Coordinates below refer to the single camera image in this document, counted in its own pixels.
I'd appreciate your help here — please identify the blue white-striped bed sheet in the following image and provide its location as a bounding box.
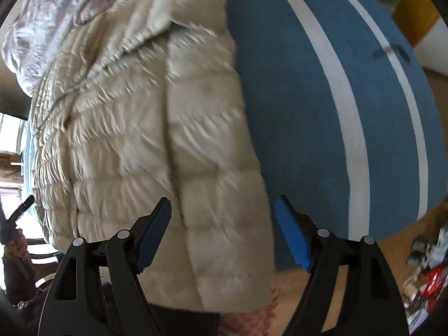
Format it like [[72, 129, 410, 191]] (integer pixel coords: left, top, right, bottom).
[[20, 0, 448, 274]]

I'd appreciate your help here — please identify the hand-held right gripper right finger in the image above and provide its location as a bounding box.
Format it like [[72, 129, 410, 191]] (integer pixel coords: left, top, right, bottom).
[[274, 195, 411, 336]]

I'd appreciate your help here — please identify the pile of floor clutter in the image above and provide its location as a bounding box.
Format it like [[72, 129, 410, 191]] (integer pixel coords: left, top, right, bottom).
[[402, 225, 448, 323]]

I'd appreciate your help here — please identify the cream quilted down jacket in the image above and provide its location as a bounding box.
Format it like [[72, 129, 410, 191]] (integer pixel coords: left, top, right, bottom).
[[27, 0, 281, 314]]

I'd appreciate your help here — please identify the dark cloth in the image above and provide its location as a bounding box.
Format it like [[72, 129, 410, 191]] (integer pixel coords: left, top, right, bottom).
[[146, 302, 222, 336]]

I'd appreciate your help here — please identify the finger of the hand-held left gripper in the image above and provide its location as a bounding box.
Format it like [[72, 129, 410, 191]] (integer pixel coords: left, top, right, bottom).
[[9, 196, 36, 225]]

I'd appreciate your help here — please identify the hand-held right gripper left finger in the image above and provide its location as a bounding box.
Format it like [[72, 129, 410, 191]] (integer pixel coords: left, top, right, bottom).
[[38, 197, 173, 336]]

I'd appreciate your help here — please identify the pink patterned cloth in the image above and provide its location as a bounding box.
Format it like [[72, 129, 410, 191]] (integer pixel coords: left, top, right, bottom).
[[220, 286, 281, 336]]

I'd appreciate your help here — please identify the black panel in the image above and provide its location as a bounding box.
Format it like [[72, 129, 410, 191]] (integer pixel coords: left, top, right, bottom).
[[0, 87, 33, 120]]

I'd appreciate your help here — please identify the orange wooden furniture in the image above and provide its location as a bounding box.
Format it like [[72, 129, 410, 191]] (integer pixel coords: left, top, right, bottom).
[[391, 0, 442, 47]]

